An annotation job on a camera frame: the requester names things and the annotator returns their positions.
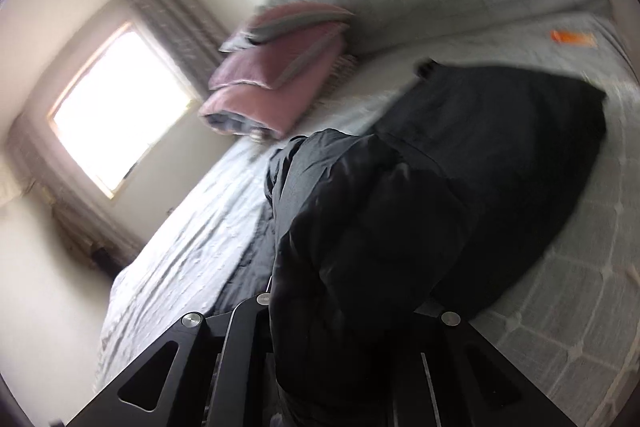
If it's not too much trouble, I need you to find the bed with grey bedspread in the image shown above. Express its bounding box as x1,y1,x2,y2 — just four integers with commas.
94,9,640,427

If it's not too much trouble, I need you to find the large pink velvet pillow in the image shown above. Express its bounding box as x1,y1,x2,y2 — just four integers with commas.
209,29,348,94

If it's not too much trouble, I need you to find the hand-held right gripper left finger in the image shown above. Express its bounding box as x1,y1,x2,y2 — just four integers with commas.
65,292,282,427

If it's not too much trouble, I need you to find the window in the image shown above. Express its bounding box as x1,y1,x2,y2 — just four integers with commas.
47,22,199,201

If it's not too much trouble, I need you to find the folded pink grey quilt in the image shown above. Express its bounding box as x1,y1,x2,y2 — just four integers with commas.
199,49,343,142

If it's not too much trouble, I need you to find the black quilted puffer jacket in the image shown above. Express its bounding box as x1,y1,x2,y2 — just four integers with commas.
215,61,609,427

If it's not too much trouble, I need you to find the grey patterned curtain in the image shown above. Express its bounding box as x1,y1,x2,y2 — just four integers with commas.
7,114,143,268
122,0,228,100

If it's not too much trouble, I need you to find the pink and grey pillow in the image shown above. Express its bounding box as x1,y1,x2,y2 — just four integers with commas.
219,3,357,54

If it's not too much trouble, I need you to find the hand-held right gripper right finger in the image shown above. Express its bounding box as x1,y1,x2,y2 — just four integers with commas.
394,299,577,427

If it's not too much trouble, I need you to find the small orange object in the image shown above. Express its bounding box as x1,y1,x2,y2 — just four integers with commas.
550,29,597,48

